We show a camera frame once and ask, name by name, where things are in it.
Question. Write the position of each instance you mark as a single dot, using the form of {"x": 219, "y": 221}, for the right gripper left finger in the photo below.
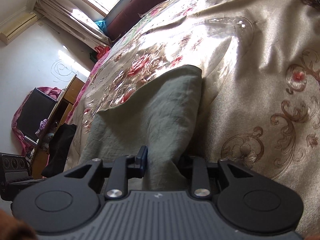
{"x": 121, "y": 170}

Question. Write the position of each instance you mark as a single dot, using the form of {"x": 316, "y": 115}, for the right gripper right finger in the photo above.
{"x": 200, "y": 184}

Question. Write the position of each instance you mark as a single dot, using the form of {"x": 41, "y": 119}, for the green pants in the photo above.
{"x": 160, "y": 115}

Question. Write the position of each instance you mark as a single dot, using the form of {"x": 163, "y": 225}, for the pink cloth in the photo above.
{"x": 26, "y": 146}

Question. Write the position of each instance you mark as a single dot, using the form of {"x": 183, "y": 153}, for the black folded garment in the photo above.
{"x": 58, "y": 150}

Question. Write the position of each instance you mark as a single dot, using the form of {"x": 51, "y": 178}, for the black television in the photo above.
{"x": 36, "y": 108}

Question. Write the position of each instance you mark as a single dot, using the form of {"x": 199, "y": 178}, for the wooden cabinet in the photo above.
{"x": 56, "y": 118}

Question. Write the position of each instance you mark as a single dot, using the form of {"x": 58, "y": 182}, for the red gift bag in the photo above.
{"x": 101, "y": 51}

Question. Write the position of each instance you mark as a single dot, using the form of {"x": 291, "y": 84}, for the air conditioner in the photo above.
{"x": 14, "y": 28}

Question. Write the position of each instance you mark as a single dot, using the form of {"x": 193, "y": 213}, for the blue plastic bag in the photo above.
{"x": 102, "y": 26}

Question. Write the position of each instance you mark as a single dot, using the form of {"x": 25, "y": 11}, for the maroon sofa bench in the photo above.
{"x": 125, "y": 14}

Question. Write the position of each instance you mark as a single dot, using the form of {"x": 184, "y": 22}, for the floral bedspread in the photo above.
{"x": 259, "y": 103}

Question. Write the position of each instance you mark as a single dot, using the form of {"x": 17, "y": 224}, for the left beige curtain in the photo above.
{"x": 69, "y": 17}

